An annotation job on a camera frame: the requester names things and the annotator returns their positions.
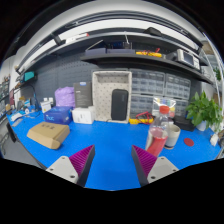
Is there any purple plastic bag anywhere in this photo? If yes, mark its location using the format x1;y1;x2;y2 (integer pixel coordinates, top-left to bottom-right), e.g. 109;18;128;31
54;86;76;109

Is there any white perforated tray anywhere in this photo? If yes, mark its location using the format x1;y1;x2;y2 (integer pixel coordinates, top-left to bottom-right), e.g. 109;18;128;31
91;70;133;125

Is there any white carton box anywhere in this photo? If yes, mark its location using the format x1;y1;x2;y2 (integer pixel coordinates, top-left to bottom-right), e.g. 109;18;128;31
71;106;96;125

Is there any clear red-capped drink bottle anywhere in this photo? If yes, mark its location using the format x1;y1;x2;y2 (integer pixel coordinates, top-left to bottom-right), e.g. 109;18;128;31
144;105;171;158

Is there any clear bag with coloured items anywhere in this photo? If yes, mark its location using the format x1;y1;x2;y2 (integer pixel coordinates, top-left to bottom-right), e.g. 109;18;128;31
152;96;177;118

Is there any flat round red coaster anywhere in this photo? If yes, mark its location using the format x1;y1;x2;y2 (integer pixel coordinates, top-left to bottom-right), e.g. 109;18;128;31
183;137;195;148

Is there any small white labelled box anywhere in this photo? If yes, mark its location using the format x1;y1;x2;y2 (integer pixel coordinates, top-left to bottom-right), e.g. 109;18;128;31
39;100;53;114

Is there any white cup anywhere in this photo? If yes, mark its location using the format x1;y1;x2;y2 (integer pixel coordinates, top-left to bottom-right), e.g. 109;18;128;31
164;123;182;150

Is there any dark wall shelf unit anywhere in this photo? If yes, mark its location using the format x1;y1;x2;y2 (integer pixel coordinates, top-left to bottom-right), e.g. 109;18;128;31
14;10;214;85

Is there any blue carton box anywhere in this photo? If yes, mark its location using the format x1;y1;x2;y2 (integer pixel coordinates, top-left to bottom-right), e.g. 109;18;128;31
43;106;73;126

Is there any black flat case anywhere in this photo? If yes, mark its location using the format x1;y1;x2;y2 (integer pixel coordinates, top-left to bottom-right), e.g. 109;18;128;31
173;115;196;132

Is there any black rectangular speaker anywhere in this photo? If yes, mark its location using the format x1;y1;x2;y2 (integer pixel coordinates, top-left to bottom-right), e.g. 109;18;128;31
110;88;130;121

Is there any green potted plant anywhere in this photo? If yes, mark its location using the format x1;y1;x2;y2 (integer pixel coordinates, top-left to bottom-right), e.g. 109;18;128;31
185;90;224;132

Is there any yellow red multimeter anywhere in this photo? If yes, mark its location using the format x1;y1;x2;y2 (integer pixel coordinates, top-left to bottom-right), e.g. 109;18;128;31
128;111;155;126

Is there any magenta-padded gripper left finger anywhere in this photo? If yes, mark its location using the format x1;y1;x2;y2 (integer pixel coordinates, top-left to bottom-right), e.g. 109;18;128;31
45;144;96;188

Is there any dark grey product box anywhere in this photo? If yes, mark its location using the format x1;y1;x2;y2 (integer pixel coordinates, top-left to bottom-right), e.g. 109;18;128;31
73;80;94;109

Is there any grey small-parts drawer cabinet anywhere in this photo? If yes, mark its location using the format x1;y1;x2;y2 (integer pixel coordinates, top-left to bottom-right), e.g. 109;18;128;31
129;68;192;118

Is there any brown cardboard box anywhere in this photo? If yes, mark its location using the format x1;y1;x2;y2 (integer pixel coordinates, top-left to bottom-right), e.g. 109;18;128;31
26;121;71;150

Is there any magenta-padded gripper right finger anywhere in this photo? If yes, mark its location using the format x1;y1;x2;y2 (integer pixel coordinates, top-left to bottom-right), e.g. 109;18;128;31
130;144;180;188

